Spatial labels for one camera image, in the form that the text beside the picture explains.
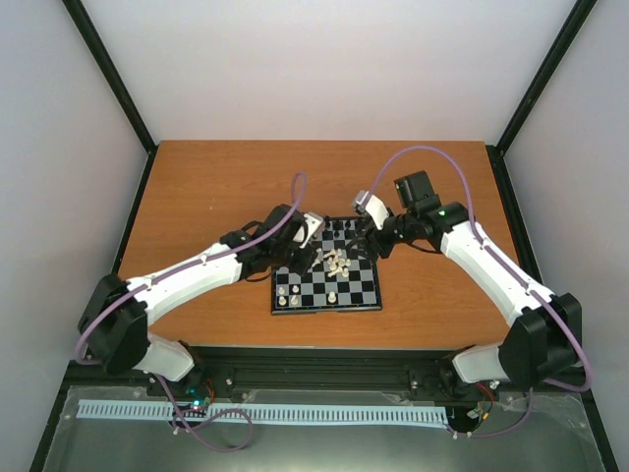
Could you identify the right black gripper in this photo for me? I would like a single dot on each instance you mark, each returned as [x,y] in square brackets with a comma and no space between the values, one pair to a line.
[371,241]

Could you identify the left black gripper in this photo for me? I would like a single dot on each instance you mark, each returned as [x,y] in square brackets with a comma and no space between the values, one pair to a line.
[305,265]

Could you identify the black magnetic chess board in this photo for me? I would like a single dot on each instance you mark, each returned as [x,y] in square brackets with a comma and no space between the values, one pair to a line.
[353,278]

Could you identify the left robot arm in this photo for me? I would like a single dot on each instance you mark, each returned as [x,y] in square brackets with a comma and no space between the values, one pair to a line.
[114,328]

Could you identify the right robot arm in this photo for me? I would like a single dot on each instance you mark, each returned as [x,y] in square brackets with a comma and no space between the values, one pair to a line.
[544,328]

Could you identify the electronics board green led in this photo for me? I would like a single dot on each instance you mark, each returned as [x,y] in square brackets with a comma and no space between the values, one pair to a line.
[202,398]

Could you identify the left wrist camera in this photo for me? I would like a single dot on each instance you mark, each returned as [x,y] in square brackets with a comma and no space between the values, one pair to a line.
[308,229]

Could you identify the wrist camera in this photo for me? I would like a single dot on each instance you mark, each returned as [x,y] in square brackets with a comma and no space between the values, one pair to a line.
[308,229]
[366,204]

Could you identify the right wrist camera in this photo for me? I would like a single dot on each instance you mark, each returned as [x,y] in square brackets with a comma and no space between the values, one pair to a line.
[366,204]

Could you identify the black aluminium rail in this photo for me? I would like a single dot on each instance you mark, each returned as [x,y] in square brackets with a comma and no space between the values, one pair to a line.
[419,375]

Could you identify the light blue cable duct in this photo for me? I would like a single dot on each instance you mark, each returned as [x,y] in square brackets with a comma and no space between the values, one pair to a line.
[267,414]

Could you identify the right black frame post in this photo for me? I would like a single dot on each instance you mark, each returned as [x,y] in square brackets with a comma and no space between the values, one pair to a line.
[561,44]

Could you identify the black frame post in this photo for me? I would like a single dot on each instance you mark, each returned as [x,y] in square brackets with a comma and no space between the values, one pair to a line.
[561,44]
[92,39]

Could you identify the left black frame post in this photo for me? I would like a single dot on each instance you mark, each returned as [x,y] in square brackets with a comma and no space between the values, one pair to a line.
[92,39]

